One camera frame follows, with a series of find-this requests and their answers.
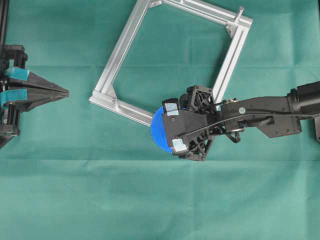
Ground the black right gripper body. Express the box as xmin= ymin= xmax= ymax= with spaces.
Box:
xmin=178 ymin=85 xmax=221 ymax=161

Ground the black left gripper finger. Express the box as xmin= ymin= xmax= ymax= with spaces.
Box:
xmin=4 ymin=67 xmax=69 ymax=94
xmin=0 ymin=87 xmax=69 ymax=112

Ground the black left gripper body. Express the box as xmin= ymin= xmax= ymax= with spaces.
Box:
xmin=0 ymin=45 xmax=28 ymax=137

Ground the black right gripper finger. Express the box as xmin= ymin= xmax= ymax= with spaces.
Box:
xmin=171 ymin=138 xmax=187 ymax=155
xmin=162 ymin=98 xmax=180 ymax=116

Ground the blue plastic gear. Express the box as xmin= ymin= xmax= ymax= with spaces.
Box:
xmin=150 ymin=106 xmax=173 ymax=154

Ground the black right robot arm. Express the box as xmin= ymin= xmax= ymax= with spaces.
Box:
xmin=159 ymin=81 xmax=320 ymax=161

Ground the green table cloth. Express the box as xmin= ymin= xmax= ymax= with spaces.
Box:
xmin=0 ymin=0 xmax=320 ymax=240

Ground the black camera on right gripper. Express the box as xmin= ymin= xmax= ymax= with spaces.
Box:
xmin=162 ymin=109 xmax=208 ymax=148

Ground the square aluminium extrusion frame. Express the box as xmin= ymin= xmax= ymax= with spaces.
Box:
xmin=89 ymin=0 xmax=253 ymax=127

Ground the steel shaft at frame corner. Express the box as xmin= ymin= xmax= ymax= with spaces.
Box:
xmin=234 ymin=6 xmax=245 ymax=25

